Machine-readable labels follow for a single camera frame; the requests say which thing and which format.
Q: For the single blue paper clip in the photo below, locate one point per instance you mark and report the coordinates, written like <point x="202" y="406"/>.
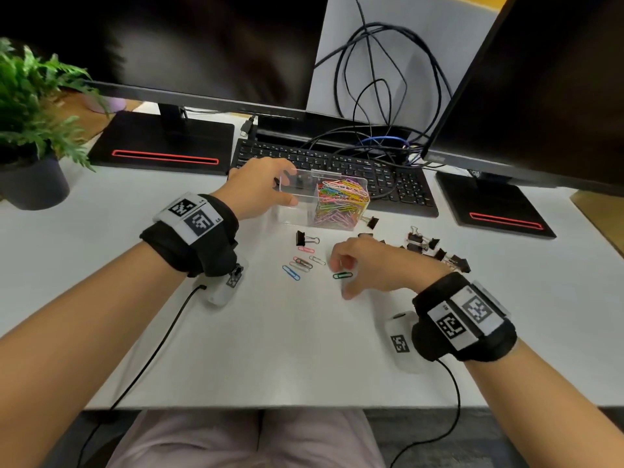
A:
<point x="291" y="273"/>

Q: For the green plant in black pot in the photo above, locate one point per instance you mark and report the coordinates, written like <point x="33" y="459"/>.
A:
<point x="36" y="187"/>

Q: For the clear plastic divided box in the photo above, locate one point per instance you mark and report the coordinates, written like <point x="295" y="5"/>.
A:
<point x="295" y="182"/>

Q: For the single black binder clip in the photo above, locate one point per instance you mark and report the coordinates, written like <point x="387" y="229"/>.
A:
<point x="300" y="237"/>

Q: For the person's right forearm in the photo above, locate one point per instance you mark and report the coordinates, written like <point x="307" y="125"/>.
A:
<point x="541" y="409"/>

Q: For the heap of sorted paper clips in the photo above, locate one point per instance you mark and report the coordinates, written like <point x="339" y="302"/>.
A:
<point x="341" y="204"/>

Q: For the grey desk partition panel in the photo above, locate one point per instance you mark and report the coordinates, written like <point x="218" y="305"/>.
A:
<point x="324" y="92"/>

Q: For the brown cardboard box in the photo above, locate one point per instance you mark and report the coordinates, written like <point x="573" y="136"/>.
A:
<point x="88" y="121"/>
<point x="602" y="214"/>

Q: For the black computer monitor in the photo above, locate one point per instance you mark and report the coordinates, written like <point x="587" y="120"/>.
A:
<point x="546" y="92"/>
<point x="146" y="43"/>

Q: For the person's left hand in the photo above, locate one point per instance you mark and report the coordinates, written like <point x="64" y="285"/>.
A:
<point x="253" y="187"/>

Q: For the person's left forearm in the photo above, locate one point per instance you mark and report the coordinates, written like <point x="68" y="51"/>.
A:
<point x="63" y="355"/>

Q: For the pile of black binder clips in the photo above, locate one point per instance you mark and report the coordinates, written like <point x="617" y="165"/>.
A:
<point x="460" y="263"/>

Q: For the black keyboard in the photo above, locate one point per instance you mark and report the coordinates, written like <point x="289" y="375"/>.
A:
<point x="414" y="190"/>

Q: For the black monitor stand red stripe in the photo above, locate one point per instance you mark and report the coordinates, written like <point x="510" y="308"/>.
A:
<point x="161" y="136"/>
<point x="487" y="199"/>

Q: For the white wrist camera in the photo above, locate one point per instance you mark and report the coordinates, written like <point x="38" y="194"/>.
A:
<point x="217" y="297"/>
<point x="394" y="325"/>

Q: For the pile of colourful paper clips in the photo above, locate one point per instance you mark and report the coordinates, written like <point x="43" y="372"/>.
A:
<point x="303" y="263"/>

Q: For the single green paper clip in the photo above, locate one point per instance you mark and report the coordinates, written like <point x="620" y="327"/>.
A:
<point x="342" y="275"/>

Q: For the person's right hand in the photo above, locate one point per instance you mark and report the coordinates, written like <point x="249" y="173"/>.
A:
<point x="390" y="265"/>

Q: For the lilac cup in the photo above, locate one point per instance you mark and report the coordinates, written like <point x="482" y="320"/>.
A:
<point x="114" y="104"/>

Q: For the black usb plug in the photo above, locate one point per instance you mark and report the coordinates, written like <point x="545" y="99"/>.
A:
<point x="247" y="127"/>

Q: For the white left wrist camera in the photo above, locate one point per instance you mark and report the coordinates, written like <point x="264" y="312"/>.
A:
<point x="217" y="297"/>

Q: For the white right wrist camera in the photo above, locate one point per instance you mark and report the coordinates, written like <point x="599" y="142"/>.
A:
<point x="394" y="325"/>

